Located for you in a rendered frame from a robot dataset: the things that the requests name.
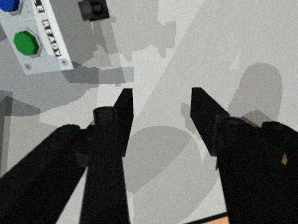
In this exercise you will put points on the brown cardboard box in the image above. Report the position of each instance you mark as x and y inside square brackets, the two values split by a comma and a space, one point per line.
[284, 160]

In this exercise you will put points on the white key housing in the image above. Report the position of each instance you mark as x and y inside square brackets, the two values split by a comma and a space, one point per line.
[50, 35]

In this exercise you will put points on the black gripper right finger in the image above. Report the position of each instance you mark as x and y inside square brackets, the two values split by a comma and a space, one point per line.
[251, 173]

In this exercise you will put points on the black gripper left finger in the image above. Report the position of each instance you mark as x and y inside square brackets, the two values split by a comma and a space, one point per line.
[37, 189]

